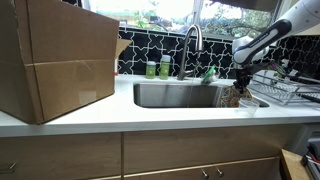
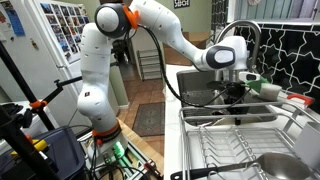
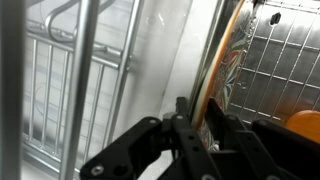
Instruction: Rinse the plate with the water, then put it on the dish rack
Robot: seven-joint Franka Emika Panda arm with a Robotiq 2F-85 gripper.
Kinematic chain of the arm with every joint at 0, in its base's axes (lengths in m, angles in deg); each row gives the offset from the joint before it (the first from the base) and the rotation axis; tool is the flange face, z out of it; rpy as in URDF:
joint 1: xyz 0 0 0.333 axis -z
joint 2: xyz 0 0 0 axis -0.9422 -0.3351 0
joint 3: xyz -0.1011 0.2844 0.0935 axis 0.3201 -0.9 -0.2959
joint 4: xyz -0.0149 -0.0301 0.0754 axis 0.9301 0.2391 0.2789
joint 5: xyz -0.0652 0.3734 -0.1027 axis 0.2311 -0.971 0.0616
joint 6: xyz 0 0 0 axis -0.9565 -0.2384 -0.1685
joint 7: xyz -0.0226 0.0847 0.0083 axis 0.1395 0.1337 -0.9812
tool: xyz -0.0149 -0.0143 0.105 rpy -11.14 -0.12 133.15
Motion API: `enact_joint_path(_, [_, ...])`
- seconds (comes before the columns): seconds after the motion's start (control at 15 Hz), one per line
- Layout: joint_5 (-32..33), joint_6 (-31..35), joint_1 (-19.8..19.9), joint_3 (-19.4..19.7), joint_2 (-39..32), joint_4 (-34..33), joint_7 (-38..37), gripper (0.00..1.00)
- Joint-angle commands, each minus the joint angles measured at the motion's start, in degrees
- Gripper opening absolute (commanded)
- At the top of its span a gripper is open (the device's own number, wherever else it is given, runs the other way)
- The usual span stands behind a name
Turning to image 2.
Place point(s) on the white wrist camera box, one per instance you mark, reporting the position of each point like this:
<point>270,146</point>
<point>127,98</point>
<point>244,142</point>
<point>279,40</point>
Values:
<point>250,76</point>

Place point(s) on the blue paper sheet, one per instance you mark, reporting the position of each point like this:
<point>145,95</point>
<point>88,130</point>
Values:
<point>15,21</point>

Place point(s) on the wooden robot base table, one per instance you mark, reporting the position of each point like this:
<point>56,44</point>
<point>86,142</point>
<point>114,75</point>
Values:
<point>140,143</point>

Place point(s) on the green dish sponge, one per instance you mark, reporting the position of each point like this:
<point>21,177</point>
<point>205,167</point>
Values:
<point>258,88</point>

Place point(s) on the large brown cardboard box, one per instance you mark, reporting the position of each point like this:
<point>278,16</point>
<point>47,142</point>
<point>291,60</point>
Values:
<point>180,53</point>

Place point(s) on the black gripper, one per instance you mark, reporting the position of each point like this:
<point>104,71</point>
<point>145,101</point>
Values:
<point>237,98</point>

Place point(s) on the white utensil caddy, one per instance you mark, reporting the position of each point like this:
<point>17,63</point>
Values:
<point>310,143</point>

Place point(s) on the kitchen window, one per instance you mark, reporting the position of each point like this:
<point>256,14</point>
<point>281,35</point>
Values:
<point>276,8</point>

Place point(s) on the grey patterned floor mat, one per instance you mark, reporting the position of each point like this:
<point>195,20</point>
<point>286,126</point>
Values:
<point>150,118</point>

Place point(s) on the white refrigerator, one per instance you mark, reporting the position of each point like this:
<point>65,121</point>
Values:
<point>33,73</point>

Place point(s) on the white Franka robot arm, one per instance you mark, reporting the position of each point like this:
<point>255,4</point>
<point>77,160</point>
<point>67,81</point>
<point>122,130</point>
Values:
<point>96,66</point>

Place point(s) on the green plastic clamp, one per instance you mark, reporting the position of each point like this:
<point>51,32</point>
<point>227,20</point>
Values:
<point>118,150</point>

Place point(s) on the black and white wall picture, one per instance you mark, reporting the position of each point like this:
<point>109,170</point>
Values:
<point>181,3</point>

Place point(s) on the curved steel kitchen faucet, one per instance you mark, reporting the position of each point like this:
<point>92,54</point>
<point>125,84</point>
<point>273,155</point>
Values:
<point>246,22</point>

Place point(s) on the dark plastic storage tote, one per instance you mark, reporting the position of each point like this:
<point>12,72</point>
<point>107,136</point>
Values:
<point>66,153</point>

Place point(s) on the clear plastic cup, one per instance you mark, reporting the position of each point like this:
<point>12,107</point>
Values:
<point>169,95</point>

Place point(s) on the black tripod with orange clamp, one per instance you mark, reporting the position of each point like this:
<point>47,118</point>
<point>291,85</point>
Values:
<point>20,83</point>

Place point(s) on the photo collage sheet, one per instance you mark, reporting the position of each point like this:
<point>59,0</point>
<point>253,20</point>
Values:
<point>63,30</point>

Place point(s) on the stainless steel sink basin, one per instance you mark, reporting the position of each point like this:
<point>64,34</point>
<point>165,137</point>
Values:
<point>193,86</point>

